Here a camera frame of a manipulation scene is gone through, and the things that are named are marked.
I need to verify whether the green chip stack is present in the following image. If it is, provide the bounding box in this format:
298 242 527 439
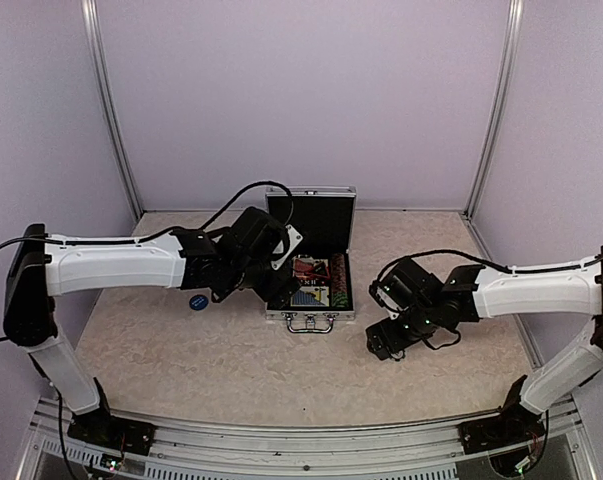
330 288 350 308

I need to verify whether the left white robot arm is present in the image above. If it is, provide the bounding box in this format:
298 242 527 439
3 207 303 445

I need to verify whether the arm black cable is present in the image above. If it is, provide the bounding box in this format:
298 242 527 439
368 234 603 296
0 180 295 344

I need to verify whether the left aluminium frame post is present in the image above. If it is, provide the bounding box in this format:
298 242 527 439
81 0 144 222

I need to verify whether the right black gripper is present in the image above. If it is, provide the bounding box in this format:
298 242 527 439
366 303 440 360

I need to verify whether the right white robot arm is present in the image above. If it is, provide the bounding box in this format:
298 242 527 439
366 246 603 444

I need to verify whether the front aluminium rail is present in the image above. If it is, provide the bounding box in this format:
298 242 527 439
15 394 597 480

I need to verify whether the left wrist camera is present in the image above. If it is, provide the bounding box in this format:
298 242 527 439
270 224 303 270

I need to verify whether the aluminium poker case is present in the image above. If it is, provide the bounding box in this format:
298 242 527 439
265 186 357 334

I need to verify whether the right chip row in case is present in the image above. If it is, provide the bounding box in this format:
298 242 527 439
330 253 348 293

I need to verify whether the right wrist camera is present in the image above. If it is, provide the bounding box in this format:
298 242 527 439
368 257 443 318

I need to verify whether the blue card deck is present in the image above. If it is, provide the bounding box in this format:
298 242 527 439
290 286 330 307

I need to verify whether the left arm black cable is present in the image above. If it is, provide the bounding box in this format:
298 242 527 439
0 180 295 344

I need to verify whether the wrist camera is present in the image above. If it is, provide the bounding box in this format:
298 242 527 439
270 224 303 270
368 257 443 318

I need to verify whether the red card deck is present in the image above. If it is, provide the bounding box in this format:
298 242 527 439
292 256 331 281

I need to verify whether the black red triangular button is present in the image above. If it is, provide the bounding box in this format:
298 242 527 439
306 260 331 280

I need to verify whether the right aluminium frame post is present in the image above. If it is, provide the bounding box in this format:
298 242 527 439
464 0 525 222

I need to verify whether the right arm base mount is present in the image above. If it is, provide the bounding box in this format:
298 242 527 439
458 375 547 455

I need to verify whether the blue round button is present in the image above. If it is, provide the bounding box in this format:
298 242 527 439
189 294 209 311

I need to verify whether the aluminium frame post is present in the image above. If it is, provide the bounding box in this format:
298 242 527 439
464 0 525 222
81 0 144 222

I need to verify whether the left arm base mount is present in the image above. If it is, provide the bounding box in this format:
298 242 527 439
68 378 156 456

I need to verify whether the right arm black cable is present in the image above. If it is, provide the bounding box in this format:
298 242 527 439
368 234 603 296

